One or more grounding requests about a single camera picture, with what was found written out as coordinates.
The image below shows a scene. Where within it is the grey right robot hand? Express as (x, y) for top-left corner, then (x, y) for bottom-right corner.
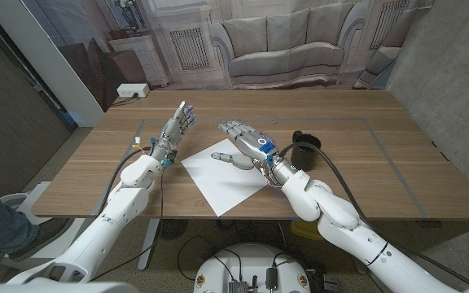
(210, 119), (300, 188)

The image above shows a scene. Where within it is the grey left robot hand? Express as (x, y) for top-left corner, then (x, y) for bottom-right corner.
(149, 100), (198, 164)

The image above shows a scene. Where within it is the white paper sheet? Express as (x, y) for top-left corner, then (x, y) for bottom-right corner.
(181, 138), (271, 218)

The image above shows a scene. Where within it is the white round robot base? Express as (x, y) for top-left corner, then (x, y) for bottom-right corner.
(193, 243), (312, 293)

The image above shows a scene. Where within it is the black mug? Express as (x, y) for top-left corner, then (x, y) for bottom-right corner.
(290, 129), (322, 173)

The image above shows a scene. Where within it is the white power strip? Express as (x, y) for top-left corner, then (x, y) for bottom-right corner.
(116, 82), (151, 98)

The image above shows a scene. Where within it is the round black floor fan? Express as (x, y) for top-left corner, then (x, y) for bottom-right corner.
(156, 218), (189, 242)

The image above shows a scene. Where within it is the printed living room backdrop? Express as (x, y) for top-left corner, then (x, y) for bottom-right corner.
(20, 0), (435, 111)

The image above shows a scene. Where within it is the yellow object under table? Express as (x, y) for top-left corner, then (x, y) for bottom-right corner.
(290, 219), (325, 241)

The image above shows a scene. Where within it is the white table leg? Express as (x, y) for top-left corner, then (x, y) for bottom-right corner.
(137, 218), (161, 271)

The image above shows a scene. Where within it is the white chair base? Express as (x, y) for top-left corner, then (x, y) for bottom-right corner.
(0, 181), (85, 269)

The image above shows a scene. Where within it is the black power strip cord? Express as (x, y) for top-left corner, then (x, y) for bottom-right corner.
(110, 92), (140, 107)

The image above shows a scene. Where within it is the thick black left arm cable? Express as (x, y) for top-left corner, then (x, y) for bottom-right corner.
(98, 146), (154, 212)

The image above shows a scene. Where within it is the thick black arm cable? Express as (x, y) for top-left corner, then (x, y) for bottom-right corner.
(98, 146), (154, 212)
(278, 141), (469, 286)

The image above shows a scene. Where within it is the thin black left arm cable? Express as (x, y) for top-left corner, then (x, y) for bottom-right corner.
(90, 162), (167, 282)

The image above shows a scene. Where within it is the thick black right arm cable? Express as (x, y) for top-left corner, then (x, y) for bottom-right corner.
(278, 141), (469, 286)

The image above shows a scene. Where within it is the black floor cable loop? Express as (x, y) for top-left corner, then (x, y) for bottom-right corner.
(176, 234), (243, 282)

